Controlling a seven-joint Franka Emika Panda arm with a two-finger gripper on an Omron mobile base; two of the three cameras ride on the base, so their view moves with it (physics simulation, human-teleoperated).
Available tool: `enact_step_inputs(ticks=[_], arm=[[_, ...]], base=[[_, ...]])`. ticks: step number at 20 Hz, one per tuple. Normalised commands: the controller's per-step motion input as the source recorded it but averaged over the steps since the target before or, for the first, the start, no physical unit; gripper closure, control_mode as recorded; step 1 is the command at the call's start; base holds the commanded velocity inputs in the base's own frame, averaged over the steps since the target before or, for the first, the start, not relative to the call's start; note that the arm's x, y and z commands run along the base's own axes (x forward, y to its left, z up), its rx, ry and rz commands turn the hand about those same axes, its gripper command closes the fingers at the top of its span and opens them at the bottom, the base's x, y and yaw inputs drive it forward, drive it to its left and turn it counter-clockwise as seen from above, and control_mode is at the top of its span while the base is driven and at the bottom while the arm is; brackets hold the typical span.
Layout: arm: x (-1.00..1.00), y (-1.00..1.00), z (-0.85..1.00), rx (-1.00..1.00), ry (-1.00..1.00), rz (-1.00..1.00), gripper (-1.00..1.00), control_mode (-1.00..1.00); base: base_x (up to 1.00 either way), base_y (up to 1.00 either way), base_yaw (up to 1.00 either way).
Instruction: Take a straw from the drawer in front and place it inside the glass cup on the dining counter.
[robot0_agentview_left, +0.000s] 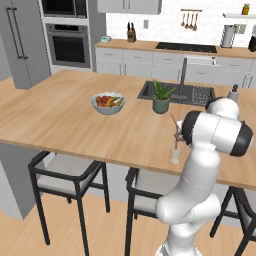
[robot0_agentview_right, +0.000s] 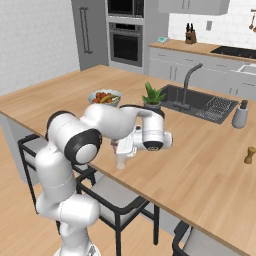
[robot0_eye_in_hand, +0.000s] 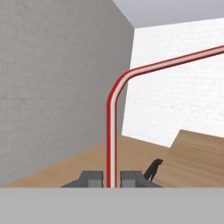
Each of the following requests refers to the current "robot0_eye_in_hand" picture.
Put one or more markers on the wooden counter block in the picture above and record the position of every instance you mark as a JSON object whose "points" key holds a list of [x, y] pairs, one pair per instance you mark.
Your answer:
{"points": [[198, 157]]}

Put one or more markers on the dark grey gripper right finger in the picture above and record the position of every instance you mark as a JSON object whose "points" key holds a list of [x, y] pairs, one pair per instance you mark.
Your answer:
{"points": [[131, 178]]}

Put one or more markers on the red and white bent straw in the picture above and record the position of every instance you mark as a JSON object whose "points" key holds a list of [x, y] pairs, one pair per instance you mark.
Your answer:
{"points": [[111, 131]]}

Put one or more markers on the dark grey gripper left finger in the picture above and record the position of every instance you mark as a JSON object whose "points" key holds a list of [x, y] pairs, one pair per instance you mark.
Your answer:
{"points": [[92, 178]]}

